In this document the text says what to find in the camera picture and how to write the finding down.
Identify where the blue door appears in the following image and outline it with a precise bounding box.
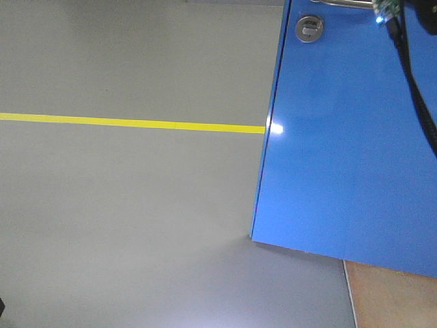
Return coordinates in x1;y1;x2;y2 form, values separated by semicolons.
251;1;436;277

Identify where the silver door handle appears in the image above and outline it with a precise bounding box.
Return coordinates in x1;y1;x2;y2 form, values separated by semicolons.
311;0;373;10

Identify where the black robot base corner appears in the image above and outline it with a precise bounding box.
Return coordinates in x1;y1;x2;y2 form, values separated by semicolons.
0;299;5;317

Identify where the silver door lock cylinder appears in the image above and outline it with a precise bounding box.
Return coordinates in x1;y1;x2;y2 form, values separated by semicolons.
295;15;324;43

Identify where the plywood base platform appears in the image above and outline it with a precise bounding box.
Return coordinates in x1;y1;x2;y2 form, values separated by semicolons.
344;261;436;327

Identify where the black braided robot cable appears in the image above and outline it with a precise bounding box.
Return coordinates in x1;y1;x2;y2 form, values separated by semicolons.
386;0;437;154

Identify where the black robot part with cable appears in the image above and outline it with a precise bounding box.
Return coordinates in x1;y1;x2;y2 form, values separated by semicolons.
406;0;437;36

